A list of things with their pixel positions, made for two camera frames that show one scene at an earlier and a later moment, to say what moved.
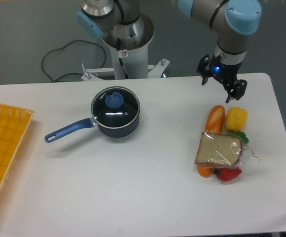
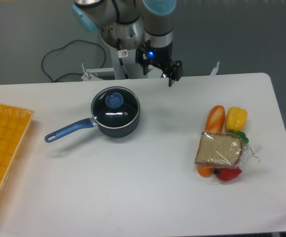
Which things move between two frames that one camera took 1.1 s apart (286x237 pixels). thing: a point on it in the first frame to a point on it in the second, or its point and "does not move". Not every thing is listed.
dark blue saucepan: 91,122 does not move
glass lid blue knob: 115,107 does not move
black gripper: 225,74 to 161,58
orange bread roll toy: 215,119 does not move
